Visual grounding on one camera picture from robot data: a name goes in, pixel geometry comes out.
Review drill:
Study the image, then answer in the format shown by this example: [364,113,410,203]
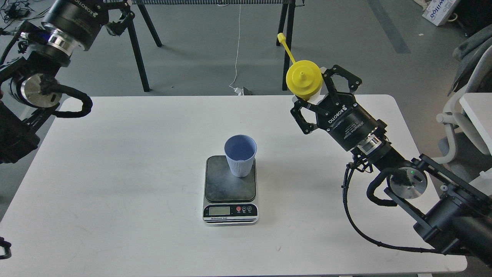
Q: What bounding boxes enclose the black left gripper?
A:
[42,0,135,51]

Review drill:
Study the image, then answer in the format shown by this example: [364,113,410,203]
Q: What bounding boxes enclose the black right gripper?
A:
[290,64,387,151]

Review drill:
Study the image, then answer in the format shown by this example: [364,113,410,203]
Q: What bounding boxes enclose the yellow squeeze bottle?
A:
[277,33,323,101]

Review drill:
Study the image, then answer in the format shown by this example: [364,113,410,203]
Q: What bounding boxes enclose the blue ribbed cup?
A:
[224,134,257,178]

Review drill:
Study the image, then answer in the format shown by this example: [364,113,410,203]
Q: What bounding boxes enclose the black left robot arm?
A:
[0,0,134,164]

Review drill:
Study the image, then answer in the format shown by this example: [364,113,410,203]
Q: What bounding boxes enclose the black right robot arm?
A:
[285,61,492,267]

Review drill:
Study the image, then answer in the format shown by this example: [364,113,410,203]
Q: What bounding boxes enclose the digital kitchen scale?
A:
[202,155,259,226]

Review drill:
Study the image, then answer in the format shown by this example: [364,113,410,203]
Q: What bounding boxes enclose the black trestle table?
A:
[132,0,304,92]

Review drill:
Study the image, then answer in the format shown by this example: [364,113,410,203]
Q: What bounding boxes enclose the white cardboard box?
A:
[422,0,460,26]

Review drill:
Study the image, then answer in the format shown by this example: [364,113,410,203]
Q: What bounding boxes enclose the white hanging cable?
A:
[229,4,244,96]

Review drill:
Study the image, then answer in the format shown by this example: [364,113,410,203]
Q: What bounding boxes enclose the black floor cables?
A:
[0,0,58,33]

